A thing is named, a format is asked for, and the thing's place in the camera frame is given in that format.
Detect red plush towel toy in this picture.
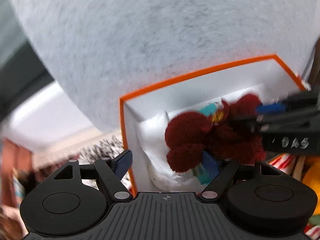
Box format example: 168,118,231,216
164,93,266,173

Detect white speckled round cushion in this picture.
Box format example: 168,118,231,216
77,134,131,190

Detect white crumpled cloth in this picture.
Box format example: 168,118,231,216
136,112,206,192

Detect large orange fruit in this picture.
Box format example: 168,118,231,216
302,158,319,216

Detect orange storage box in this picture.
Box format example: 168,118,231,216
119,54,308,197

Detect orange gift box stack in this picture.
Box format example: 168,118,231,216
1,138,33,207

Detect dark framed window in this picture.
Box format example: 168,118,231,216
0,0,54,120

